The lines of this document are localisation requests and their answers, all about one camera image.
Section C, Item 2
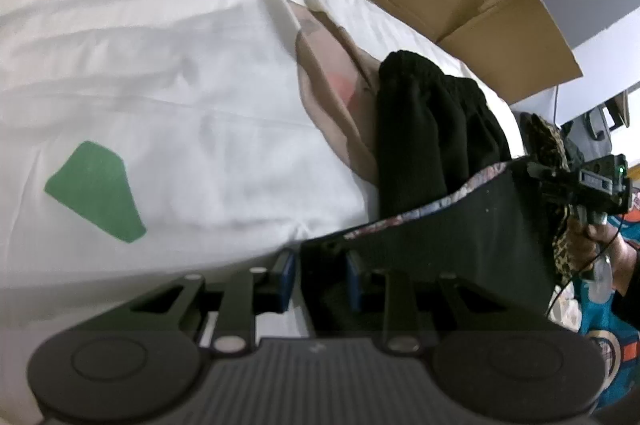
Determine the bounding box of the leopard print folded garment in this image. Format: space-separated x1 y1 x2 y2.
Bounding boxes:
520 112 588 288

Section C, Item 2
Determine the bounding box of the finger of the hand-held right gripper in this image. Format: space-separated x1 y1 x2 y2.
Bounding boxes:
526 161 567 196

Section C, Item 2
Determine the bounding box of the black knit bear print garment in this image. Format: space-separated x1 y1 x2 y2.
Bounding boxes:
300 49 571 341

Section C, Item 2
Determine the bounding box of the person's right forearm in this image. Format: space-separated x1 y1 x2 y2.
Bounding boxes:
610 245 640 326

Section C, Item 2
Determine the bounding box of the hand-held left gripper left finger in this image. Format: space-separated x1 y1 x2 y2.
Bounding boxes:
127 249 297 353

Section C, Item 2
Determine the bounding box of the person's right hand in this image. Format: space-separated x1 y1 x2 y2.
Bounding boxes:
574 219 634 297

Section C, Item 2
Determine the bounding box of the teal printed garment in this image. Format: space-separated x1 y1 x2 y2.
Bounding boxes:
550 185 640 411

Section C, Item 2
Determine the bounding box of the white printed bedsheet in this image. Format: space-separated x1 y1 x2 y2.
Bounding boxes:
0 0 531 425

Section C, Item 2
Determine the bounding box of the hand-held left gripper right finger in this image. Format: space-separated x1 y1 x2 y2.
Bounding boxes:
345 250 552 353

